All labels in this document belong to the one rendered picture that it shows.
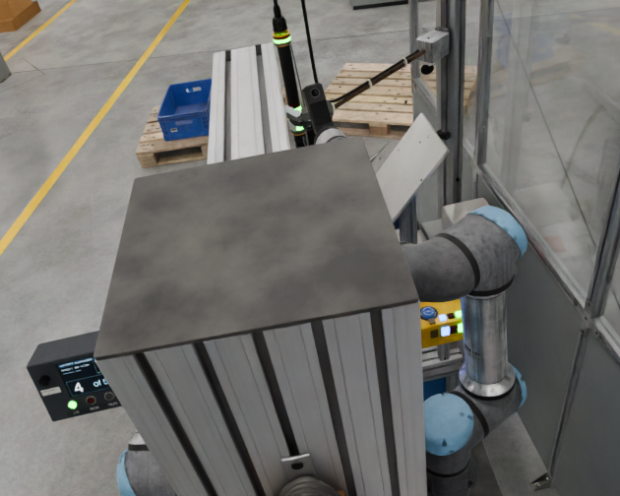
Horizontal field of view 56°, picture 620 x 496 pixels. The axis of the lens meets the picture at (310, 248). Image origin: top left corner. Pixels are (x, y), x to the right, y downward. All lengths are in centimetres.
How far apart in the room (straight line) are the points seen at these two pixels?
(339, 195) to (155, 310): 20
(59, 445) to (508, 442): 208
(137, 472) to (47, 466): 182
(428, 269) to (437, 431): 40
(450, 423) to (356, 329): 85
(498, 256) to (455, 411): 38
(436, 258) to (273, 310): 58
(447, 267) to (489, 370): 34
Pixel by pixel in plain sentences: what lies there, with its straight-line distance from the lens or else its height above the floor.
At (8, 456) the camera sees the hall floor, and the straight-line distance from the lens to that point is 332.
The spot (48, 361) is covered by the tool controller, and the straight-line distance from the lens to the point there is 168.
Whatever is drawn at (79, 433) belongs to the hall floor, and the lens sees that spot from 319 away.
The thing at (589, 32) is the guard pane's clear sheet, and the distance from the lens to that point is 164.
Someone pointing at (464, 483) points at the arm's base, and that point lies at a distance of 142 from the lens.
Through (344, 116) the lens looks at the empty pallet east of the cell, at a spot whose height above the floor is 15.
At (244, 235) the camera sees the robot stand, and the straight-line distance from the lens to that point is 52.
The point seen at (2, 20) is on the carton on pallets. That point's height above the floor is 14.
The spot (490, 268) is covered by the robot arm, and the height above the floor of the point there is 163.
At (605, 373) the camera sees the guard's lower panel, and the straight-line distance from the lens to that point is 190.
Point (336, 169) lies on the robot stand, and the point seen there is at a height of 203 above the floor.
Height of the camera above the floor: 234
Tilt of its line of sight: 40 degrees down
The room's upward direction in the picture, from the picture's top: 11 degrees counter-clockwise
